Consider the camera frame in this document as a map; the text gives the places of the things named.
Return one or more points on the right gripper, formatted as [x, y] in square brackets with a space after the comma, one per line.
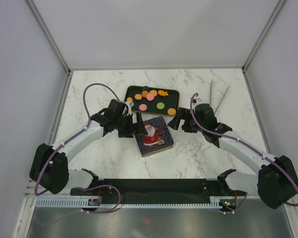
[183, 114]

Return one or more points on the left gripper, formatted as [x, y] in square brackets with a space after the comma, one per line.
[133, 128]

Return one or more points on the gold tin lid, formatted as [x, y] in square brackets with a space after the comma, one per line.
[158, 132]

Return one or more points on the metal tongs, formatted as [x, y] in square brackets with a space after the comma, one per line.
[216, 97]

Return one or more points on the square gold cookie tin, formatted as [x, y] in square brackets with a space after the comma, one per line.
[149, 150]

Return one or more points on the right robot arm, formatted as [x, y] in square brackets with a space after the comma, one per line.
[274, 179]

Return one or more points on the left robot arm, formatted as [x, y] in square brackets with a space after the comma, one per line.
[50, 165]

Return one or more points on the orange dotted biscuit corner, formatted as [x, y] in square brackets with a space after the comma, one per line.
[171, 111]

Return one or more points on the pink sandwich cookie bottom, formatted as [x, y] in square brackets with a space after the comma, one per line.
[143, 107]

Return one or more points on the pink sandwich cookie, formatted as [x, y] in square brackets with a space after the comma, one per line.
[143, 107]
[150, 97]

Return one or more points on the green sandwich cookie lower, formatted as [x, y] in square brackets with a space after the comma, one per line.
[160, 106]

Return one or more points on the orange flower cookie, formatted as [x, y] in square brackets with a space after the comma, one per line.
[138, 96]

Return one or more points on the dark green cookie tray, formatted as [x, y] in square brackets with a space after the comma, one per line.
[170, 101]

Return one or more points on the orange fish cookie right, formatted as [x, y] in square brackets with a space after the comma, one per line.
[162, 93]

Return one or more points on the pink sandwich cookie top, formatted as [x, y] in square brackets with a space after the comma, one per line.
[150, 97]

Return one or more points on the orange round cookie top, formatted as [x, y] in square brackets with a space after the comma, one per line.
[144, 94]

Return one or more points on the beige round biscuit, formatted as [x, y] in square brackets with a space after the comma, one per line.
[153, 92]

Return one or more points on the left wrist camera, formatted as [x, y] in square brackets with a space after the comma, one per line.
[129, 105]

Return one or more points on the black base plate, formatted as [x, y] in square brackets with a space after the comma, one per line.
[183, 189]

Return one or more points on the white cable duct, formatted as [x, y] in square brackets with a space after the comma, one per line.
[88, 202]

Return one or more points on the right aluminium frame post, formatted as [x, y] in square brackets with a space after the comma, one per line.
[263, 34]

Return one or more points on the aluminium frame post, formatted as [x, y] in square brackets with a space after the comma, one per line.
[263, 34]
[47, 34]

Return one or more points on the left aluminium frame post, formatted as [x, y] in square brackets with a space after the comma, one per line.
[47, 34]

